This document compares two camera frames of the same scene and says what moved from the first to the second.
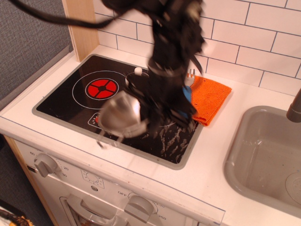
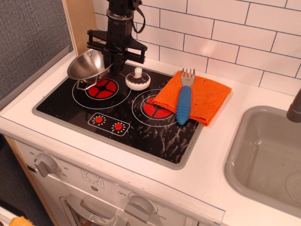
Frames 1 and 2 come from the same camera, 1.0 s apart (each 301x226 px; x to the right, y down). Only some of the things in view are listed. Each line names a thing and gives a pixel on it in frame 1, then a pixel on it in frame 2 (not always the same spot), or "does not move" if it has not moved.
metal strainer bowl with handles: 121,116 to 86,67
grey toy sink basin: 263,160 does not move
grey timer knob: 45,164 does not move
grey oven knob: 139,208 does not move
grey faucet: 294,113 does not move
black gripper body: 162,100 to 119,39
